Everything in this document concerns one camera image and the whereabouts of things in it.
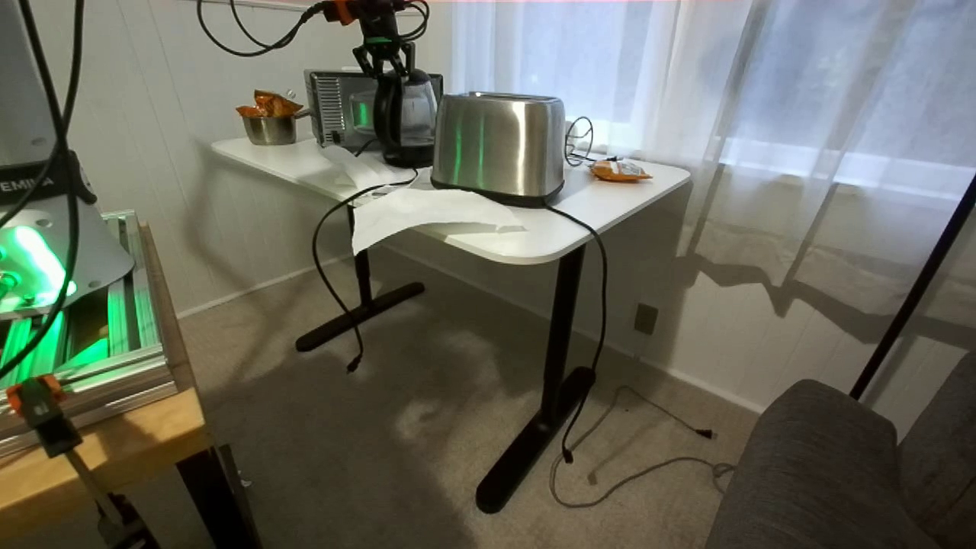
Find black slanted pole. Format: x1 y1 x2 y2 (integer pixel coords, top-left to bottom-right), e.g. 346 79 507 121
849 171 976 407

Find orange food pieces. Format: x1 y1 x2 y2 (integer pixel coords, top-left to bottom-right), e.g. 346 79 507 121
236 88 309 121

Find stainless steel toaster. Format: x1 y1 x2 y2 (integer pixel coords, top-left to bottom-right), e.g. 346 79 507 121
430 88 570 204

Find small orange plate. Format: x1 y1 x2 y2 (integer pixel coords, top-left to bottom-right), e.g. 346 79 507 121
589 155 652 185

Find grey metal mounting plate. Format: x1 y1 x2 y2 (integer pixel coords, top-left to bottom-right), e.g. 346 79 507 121
0 196 139 319

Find silver toaster oven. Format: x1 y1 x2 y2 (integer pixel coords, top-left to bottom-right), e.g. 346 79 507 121
302 67 448 153

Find white sheer curtain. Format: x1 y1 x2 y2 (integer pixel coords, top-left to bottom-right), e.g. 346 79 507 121
436 0 976 348

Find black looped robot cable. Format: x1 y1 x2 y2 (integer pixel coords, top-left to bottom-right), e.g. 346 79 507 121
196 0 339 62

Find round wire holder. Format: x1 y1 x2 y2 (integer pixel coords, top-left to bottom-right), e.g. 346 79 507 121
562 113 600 171

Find black kettle power cord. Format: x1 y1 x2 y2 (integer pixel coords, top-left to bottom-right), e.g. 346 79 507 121
309 167 420 374

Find black floor cable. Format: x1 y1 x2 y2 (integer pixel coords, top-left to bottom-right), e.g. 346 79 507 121
546 382 738 513

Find wall power outlet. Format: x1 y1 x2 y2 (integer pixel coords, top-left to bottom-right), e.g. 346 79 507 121
631 300 661 340

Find small metal bowl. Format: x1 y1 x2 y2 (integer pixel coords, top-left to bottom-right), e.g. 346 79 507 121
238 104 313 149

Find orange black clamp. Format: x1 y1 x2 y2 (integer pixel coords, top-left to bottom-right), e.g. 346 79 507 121
4 371 156 549

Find black toaster power cord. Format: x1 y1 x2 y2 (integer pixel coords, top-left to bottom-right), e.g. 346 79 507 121
544 198 614 466

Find white standing desk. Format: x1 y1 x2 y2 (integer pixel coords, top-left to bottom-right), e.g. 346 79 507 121
293 196 597 517

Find black glass electric kettle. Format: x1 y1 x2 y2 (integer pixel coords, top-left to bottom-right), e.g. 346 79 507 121
373 67 446 158

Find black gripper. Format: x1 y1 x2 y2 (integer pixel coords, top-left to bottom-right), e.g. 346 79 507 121
352 0 420 79

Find grey fabric sofa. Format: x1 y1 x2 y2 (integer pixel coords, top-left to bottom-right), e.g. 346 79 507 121
704 348 976 549

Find crumpled white paper towel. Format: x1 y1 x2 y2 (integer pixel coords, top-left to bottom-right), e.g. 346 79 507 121
318 141 411 198

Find wooden workbench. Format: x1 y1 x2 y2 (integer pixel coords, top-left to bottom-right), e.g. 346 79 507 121
0 216 219 513

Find black kettle power base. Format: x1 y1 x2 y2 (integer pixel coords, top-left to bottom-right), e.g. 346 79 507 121
377 147 439 171

